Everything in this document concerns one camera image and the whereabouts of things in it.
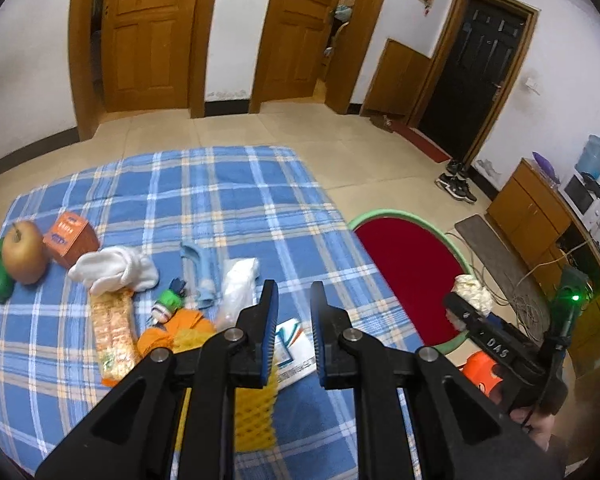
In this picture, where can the brown slipper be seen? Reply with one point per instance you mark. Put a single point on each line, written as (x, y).
(382, 122)

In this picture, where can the orange plush toy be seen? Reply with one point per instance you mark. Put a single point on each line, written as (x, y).
(172, 329)

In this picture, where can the wooden sideboard cabinet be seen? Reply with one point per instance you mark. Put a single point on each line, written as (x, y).
(547, 235)

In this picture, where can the black appliance on cabinet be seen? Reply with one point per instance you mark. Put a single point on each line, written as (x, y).
(583, 191)

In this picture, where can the white tissue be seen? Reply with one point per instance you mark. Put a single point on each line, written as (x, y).
(468, 287)

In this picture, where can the orange snack packet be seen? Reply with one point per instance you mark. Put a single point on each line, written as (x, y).
(115, 341)

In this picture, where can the purple object on cabinet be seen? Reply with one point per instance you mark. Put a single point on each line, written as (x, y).
(546, 167)

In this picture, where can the orange cardboard box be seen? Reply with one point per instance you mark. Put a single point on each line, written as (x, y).
(69, 238)

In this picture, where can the black sneaker back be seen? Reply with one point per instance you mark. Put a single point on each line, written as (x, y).
(456, 168)

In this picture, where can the wooden door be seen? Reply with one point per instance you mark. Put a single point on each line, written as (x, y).
(145, 53)
(291, 49)

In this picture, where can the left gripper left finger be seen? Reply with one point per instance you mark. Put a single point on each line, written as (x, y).
(173, 415)

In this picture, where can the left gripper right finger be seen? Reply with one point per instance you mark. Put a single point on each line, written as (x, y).
(416, 414)

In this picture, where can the white teal paper box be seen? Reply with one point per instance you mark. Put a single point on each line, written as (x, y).
(294, 353)

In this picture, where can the black sneaker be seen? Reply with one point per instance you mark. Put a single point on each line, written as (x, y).
(457, 187)
(456, 168)

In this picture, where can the grey floor mat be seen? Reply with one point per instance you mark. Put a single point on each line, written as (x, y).
(516, 298)

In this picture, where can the blue sock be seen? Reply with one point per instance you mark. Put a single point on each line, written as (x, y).
(205, 284)

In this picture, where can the clear plastic bag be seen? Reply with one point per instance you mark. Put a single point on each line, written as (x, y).
(238, 290)

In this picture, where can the white cloth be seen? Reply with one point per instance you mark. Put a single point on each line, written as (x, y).
(114, 268)

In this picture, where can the middle wooden door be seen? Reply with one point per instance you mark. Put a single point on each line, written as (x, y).
(291, 49)

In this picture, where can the yellow foam fruit net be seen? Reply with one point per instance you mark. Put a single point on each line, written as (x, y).
(254, 430)

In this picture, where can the brown apple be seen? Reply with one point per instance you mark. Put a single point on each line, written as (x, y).
(24, 253)

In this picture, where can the red door mat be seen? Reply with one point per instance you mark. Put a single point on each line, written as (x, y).
(422, 143)

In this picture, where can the black entrance door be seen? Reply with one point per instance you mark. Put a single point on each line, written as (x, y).
(473, 74)

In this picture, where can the blue plaid tablecloth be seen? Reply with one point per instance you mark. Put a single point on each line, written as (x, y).
(242, 202)

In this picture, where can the low wooden wall panel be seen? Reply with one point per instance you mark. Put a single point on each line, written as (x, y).
(396, 85)

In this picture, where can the black sneaker front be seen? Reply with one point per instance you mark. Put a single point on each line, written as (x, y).
(457, 187)

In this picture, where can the person's right hand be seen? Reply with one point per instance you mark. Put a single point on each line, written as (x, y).
(539, 425)

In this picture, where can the left wooden door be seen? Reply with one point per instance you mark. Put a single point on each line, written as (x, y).
(145, 53)

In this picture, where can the blue water jug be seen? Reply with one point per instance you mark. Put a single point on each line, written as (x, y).
(589, 160)

